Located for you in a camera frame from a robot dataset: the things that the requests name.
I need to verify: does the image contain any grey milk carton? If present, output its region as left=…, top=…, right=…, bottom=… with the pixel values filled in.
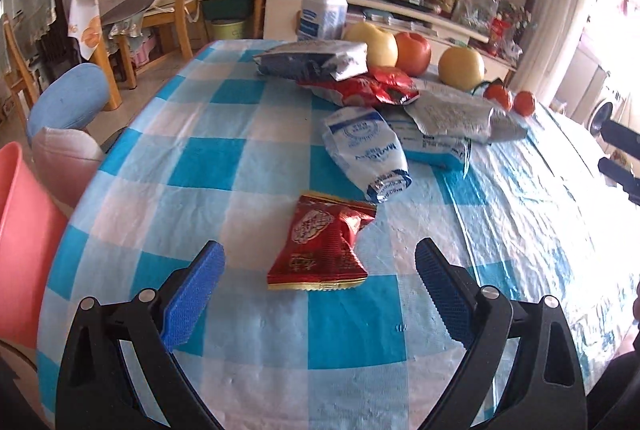
left=404, top=82, right=527, bottom=144
left=253, top=40, right=368, bottom=82

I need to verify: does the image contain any red milk tea wrapper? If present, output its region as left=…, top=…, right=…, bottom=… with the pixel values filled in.
left=298, top=67, right=419, bottom=107

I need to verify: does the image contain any white blue plastic bag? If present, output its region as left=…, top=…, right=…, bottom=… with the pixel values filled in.
left=322, top=106, right=412, bottom=204

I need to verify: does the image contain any red snack wrapper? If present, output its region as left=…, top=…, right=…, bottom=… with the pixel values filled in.
left=267, top=192, right=376, bottom=291

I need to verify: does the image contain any pink plastic trash bucket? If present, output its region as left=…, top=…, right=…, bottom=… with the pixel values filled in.
left=0, top=142, right=67, bottom=349

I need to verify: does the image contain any green small trash can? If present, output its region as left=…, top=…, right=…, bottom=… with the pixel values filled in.
left=206, top=20, right=246, bottom=41

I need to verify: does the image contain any white washing machine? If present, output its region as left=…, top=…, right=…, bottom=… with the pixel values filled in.
left=586, top=98, right=620, bottom=138

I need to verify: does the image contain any orange tangerine right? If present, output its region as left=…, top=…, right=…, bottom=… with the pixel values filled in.
left=512, top=91, right=537, bottom=117

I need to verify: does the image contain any orange tangerine with leaf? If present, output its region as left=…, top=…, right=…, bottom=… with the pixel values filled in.
left=472, top=79, right=513, bottom=112

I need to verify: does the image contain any yellow pear right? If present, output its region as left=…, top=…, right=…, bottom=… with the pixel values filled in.
left=438, top=46, right=485, bottom=91

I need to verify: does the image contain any yellow pear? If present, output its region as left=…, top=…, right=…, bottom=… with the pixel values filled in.
left=438, top=46, right=485, bottom=91
left=344, top=22, right=398, bottom=67

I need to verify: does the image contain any white TV cabinet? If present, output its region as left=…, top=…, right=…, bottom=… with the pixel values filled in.
left=253, top=0, right=488, bottom=64

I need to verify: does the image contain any red apple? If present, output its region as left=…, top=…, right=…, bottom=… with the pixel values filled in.
left=395, top=31, right=432, bottom=77

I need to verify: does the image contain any white seat cushion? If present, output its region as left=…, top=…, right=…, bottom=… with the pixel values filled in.
left=32, top=127, right=105, bottom=208

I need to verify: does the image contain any yellow pear left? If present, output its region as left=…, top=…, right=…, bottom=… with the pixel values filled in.
left=344, top=22, right=398, bottom=67

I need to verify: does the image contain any blue checkered tablecloth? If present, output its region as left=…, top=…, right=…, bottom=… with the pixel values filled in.
left=37, top=40, right=639, bottom=429

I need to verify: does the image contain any blue chair backrest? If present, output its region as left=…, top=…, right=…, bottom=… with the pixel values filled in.
left=26, top=63, right=110, bottom=144

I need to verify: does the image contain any white yogurt bottle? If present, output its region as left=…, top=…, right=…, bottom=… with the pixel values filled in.
left=297, top=0, right=348, bottom=41

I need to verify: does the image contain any wooden dining chair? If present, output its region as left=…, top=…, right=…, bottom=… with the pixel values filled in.
left=89, top=0, right=202, bottom=112

